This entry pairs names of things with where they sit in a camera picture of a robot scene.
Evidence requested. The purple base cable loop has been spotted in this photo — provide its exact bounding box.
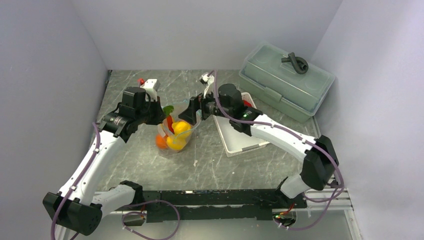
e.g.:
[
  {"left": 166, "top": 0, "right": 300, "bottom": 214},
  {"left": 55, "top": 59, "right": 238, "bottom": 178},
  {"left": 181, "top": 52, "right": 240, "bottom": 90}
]
[{"left": 121, "top": 201, "right": 180, "bottom": 240}]

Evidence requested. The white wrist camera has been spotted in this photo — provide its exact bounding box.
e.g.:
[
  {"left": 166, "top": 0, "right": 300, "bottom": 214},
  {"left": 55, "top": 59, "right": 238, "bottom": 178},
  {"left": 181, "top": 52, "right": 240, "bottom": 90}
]
[
  {"left": 137, "top": 78, "right": 161, "bottom": 101},
  {"left": 199, "top": 72, "right": 215, "bottom": 98}
]

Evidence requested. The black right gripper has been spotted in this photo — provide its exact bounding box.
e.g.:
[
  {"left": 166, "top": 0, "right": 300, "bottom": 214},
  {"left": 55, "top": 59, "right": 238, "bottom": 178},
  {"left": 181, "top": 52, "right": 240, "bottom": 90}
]
[{"left": 178, "top": 85, "right": 233, "bottom": 125}]

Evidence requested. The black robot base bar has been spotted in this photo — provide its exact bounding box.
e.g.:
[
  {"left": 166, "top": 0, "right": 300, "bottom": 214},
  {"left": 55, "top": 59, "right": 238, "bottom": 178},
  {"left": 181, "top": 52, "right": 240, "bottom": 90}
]
[{"left": 119, "top": 188, "right": 307, "bottom": 223}]

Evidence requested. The dark coiled hose piece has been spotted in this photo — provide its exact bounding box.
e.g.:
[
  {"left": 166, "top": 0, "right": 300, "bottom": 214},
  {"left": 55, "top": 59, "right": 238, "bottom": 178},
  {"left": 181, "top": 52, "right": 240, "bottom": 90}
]
[{"left": 281, "top": 52, "right": 310, "bottom": 75}]

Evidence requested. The red toy strawberry with leaves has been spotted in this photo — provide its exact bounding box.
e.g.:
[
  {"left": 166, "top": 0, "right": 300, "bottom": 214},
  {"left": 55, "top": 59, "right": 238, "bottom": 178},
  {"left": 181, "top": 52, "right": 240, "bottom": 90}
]
[{"left": 243, "top": 100, "right": 252, "bottom": 107}]

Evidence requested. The yellow toy fruit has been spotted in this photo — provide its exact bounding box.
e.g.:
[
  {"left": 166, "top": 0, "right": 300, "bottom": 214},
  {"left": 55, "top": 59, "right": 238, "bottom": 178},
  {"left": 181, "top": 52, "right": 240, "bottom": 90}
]
[{"left": 166, "top": 135, "right": 187, "bottom": 152}]

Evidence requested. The white perforated plastic basket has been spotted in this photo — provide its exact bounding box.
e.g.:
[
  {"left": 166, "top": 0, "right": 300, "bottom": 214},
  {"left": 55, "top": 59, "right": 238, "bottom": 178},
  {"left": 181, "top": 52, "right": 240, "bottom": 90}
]
[{"left": 213, "top": 92, "right": 271, "bottom": 158}]

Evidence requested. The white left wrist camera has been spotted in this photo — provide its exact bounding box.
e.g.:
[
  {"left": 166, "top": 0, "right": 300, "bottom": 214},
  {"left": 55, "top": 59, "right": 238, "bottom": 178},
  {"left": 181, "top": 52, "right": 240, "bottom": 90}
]
[{"left": 137, "top": 78, "right": 161, "bottom": 101}]

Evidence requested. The orange toy tangerine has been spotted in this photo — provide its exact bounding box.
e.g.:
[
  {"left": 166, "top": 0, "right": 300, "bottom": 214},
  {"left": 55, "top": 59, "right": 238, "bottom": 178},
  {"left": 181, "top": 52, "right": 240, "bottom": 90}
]
[{"left": 155, "top": 134, "right": 168, "bottom": 149}]

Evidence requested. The yellow toy lemon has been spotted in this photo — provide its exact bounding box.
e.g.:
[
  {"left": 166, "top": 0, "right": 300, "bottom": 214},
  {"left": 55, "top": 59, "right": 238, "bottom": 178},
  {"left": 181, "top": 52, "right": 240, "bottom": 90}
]
[{"left": 172, "top": 121, "right": 192, "bottom": 138}]

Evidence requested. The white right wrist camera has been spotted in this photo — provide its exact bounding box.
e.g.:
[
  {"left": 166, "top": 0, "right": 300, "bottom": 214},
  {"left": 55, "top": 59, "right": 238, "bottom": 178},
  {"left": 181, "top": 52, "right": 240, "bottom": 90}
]
[{"left": 199, "top": 72, "right": 215, "bottom": 98}]

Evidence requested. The clear zip top bag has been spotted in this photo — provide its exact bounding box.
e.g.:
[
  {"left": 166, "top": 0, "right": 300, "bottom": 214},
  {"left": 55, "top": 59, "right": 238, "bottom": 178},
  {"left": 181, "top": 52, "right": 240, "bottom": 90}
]
[{"left": 155, "top": 100, "right": 201, "bottom": 154}]

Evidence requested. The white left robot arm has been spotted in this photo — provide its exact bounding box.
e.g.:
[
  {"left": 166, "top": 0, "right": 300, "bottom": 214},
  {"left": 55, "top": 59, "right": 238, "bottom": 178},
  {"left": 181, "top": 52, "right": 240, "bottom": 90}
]
[{"left": 42, "top": 86, "right": 166, "bottom": 240}]

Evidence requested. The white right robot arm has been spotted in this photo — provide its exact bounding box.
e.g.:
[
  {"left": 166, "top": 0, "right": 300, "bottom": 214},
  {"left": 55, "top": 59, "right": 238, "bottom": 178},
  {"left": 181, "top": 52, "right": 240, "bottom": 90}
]
[{"left": 178, "top": 83, "right": 339, "bottom": 208}]

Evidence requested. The green storage box clear lid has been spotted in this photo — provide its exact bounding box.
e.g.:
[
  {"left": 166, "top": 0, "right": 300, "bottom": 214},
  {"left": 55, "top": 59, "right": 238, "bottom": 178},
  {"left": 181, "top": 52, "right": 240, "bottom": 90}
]
[{"left": 239, "top": 42, "right": 335, "bottom": 123}]

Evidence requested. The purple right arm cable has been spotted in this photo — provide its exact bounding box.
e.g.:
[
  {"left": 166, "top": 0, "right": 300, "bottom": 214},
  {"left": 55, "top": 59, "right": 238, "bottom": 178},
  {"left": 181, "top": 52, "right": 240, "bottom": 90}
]
[{"left": 207, "top": 69, "right": 345, "bottom": 232}]

